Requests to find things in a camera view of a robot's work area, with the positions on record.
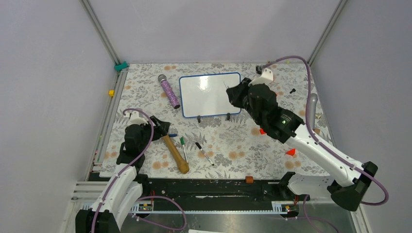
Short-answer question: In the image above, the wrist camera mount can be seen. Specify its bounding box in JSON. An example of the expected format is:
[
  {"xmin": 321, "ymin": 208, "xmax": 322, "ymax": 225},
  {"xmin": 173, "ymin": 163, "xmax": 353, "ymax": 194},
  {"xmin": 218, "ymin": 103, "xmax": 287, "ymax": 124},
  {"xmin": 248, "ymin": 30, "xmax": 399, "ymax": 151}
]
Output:
[
  {"xmin": 126, "ymin": 111, "xmax": 148, "ymax": 126},
  {"xmin": 255, "ymin": 68, "xmax": 274, "ymax": 84}
]

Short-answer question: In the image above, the small wooden cube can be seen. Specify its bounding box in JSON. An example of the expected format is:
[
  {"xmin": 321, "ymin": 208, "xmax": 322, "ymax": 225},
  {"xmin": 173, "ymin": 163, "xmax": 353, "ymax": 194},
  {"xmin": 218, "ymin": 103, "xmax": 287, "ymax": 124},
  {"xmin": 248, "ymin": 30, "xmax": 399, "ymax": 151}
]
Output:
[{"xmin": 314, "ymin": 128, "xmax": 321, "ymax": 135}]

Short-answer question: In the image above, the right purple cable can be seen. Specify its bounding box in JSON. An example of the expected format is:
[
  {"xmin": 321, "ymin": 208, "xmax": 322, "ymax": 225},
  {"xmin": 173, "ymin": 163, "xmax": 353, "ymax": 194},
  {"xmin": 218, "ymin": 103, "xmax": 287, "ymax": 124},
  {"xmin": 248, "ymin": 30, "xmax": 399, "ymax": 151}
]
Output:
[{"xmin": 262, "ymin": 56, "xmax": 390, "ymax": 233}]

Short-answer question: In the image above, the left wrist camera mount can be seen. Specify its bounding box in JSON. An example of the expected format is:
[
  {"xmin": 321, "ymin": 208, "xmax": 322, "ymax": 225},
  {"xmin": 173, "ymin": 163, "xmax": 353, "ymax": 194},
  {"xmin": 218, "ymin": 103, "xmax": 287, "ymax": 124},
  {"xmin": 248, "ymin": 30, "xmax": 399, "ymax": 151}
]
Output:
[{"xmin": 126, "ymin": 111, "xmax": 148, "ymax": 126}]

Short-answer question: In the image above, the blue-framed whiteboard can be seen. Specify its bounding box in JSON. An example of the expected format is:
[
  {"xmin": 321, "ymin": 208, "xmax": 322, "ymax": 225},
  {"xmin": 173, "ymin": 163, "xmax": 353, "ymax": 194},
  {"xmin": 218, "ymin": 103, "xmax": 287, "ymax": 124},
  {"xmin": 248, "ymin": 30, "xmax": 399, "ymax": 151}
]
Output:
[{"xmin": 179, "ymin": 72, "xmax": 241, "ymax": 118}]

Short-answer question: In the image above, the small yellow block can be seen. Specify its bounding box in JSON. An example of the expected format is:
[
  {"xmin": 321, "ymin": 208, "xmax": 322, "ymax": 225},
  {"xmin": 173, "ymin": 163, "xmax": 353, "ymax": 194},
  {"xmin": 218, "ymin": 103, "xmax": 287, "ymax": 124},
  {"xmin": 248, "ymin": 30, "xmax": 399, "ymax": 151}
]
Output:
[{"xmin": 108, "ymin": 90, "xmax": 115, "ymax": 97}]

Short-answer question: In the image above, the black-capped marker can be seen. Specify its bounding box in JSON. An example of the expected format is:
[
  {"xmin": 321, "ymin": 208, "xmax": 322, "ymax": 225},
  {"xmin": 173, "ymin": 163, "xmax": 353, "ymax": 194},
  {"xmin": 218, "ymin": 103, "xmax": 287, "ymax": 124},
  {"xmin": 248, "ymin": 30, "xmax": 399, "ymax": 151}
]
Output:
[{"xmin": 195, "ymin": 142, "xmax": 215, "ymax": 166}]

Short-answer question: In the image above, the silver grey microphone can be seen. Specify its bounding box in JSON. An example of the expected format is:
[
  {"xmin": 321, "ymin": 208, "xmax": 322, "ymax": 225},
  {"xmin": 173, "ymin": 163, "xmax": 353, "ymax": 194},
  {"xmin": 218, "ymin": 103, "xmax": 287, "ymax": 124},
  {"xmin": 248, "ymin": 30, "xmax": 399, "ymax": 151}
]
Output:
[{"xmin": 306, "ymin": 93, "xmax": 318, "ymax": 130}]

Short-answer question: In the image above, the green-capped marker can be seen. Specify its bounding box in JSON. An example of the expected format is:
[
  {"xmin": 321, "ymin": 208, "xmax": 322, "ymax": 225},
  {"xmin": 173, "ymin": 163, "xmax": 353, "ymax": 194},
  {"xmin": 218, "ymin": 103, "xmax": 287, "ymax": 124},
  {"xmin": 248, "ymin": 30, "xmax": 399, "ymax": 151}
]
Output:
[{"xmin": 180, "ymin": 137, "xmax": 189, "ymax": 163}]

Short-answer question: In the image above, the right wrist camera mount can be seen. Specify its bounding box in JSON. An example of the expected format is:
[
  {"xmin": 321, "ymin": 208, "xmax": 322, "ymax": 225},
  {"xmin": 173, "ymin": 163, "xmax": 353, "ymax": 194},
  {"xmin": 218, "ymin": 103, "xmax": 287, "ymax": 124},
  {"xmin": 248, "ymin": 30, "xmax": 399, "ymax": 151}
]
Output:
[{"xmin": 255, "ymin": 68, "xmax": 274, "ymax": 84}]

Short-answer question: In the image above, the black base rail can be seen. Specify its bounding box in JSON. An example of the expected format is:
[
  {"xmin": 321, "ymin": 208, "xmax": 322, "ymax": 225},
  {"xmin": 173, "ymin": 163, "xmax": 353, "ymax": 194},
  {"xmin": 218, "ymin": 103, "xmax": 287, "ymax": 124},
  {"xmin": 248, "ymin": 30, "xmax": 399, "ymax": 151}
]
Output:
[{"xmin": 135, "ymin": 178, "xmax": 305, "ymax": 213}]

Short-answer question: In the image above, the brown cork cylinder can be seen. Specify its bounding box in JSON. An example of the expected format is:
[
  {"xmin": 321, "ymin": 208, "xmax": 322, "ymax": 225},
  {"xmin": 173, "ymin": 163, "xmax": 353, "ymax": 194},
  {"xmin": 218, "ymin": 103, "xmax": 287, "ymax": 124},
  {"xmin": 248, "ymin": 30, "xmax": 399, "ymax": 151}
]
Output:
[{"xmin": 245, "ymin": 176, "xmax": 254, "ymax": 184}]

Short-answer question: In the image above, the purple cable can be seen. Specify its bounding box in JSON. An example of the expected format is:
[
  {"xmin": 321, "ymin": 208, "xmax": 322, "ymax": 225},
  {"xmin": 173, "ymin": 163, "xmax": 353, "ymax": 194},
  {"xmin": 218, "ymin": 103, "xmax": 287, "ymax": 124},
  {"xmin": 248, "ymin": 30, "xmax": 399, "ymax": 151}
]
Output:
[
  {"xmin": 262, "ymin": 56, "xmax": 390, "ymax": 233},
  {"xmin": 90, "ymin": 108, "xmax": 188, "ymax": 233}
]

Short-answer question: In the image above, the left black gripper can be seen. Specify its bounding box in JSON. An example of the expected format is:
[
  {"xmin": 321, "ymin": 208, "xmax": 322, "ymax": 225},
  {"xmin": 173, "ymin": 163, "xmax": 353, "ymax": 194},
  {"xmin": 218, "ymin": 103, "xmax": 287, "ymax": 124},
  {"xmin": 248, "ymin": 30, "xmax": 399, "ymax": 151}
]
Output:
[{"xmin": 138, "ymin": 116, "xmax": 169, "ymax": 151}]

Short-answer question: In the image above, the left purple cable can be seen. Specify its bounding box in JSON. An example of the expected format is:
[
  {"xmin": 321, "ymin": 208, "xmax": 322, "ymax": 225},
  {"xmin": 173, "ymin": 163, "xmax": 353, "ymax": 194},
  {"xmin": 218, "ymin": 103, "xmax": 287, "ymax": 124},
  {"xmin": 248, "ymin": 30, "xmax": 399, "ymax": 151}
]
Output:
[{"xmin": 90, "ymin": 108, "xmax": 188, "ymax": 233}]

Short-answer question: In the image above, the floral patterned table mat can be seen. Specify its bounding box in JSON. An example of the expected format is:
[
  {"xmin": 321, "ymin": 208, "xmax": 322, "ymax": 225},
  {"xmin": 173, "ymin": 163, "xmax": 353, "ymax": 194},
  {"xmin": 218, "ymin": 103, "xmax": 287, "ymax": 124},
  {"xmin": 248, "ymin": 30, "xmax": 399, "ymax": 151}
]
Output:
[{"xmin": 99, "ymin": 63, "xmax": 326, "ymax": 180}]

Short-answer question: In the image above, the red wedge block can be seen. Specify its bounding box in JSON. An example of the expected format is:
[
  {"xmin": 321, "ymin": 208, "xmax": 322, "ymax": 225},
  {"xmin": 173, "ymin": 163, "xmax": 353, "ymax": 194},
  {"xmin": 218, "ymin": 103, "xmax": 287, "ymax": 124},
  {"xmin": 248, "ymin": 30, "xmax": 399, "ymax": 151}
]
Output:
[{"xmin": 285, "ymin": 149, "xmax": 296, "ymax": 157}]

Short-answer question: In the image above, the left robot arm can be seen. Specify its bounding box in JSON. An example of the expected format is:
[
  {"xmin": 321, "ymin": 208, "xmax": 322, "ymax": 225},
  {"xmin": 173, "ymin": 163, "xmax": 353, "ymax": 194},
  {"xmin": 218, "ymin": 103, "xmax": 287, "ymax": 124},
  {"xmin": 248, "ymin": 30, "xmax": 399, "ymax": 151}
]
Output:
[{"xmin": 75, "ymin": 116, "xmax": 171, "ymax": 233}]

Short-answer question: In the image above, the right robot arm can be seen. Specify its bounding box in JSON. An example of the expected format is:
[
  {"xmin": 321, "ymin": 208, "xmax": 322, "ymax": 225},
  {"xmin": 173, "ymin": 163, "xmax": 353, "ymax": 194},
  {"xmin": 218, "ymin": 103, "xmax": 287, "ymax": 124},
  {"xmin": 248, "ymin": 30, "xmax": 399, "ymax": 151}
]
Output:
[{"xmin": 226, "ymin": 78, "xmax": 378, "ymax": 212}]

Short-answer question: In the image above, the teal corner clip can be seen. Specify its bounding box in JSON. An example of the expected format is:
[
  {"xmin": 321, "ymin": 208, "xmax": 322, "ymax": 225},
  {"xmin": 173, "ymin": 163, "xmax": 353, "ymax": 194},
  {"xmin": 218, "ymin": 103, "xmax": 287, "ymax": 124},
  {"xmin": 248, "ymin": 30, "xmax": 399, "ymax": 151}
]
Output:
[{"xmin": 114, "ymin": 61, "xmax": 129, "ymax": 72}]

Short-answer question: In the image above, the purple patterned microphone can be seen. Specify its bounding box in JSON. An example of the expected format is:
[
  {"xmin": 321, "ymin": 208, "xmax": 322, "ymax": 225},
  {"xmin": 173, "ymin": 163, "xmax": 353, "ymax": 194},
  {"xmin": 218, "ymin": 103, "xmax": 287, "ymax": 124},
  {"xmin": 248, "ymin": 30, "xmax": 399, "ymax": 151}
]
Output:
[{"xmin": 158, "ymin": 74, "xmax": 180, "ymax": 109}]

